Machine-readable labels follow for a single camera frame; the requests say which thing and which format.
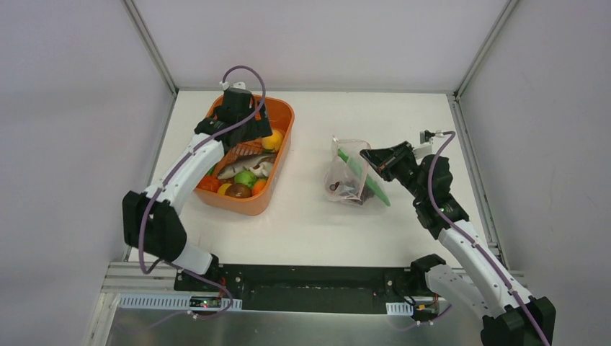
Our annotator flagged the clear zip top bag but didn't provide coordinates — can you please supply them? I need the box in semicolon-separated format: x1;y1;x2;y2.
324;137;388;207

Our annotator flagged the dark red grape bunch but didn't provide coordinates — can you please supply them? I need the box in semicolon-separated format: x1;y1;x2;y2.
329;181;375;205

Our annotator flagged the grey toy fish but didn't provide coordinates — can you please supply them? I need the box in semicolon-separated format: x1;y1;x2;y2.
217;154;276;179

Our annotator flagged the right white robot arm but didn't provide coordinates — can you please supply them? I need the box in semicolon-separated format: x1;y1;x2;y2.
360;142;556;345

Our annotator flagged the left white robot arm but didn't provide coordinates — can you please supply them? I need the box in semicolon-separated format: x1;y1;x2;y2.
122;82;272;292

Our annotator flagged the orange fruit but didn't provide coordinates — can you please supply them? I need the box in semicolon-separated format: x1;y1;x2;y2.
261;129;285;153

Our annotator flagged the white mushroom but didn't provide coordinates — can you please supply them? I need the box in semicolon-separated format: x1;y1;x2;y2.
249;161;274;179

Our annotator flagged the green lime fruit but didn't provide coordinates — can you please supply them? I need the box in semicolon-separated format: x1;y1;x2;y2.
233;170;258;188

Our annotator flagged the orange plastic basket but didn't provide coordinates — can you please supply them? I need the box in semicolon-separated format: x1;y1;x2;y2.
194;98;294;216

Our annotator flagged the small orange tangerine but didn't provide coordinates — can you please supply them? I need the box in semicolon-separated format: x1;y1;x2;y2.
251;179;267;196

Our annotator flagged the red tomato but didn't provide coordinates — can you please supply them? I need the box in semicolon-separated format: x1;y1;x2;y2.
197;175;222;193

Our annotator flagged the brown chestnut ball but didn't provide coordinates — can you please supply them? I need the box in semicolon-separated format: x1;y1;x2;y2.
224;183;252;199

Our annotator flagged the yellow lemon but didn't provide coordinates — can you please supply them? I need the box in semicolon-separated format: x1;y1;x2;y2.
217;183;232;195

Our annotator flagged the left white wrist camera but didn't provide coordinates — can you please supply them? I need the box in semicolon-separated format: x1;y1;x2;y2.
219;81;246;91

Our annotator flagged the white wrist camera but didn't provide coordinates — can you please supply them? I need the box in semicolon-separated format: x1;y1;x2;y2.
414;130;445;160
219;81;246;91

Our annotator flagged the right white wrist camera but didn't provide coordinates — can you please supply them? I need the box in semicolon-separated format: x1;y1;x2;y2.
414;130;445;160

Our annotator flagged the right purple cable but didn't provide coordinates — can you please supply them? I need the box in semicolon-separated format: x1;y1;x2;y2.
384;131;552;346

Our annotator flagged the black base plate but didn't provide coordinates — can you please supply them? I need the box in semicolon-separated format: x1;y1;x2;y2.
174;263;455;316

